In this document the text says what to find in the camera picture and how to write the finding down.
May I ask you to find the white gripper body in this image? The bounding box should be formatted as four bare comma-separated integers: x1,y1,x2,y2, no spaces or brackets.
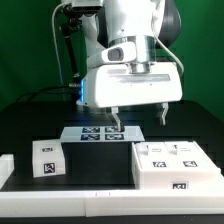
86,62,182,108

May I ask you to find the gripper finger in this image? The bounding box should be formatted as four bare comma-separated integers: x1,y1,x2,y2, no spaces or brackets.
111,107,125,132
156,102,169,126

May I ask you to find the white cabinet body box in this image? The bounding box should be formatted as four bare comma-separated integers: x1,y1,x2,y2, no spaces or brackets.
132,143,221,190

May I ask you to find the white cabinet door panel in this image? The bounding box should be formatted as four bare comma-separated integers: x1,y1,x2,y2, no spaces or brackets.
135,142,177,170

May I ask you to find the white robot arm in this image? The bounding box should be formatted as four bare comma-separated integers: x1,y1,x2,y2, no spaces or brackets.
61,0,184,131

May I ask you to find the white cabinet top block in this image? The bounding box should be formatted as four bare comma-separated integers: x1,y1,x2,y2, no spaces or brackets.
32,139,66,178

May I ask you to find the white left fence piece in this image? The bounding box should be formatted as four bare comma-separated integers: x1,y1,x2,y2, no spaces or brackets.
0,154,14,189

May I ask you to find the black cable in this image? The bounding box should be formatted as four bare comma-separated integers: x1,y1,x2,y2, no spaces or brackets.
14,84,82,103

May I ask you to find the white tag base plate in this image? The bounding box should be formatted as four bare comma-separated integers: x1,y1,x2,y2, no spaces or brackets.
60,126,144,143

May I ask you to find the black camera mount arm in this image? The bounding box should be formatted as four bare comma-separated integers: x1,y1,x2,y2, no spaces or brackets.
60,4,82,82

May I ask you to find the white cable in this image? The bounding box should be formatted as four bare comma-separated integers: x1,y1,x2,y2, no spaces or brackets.
51,1,73,86

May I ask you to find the white front fence rail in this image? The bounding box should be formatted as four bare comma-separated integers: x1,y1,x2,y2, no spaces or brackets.
0,189,224,218

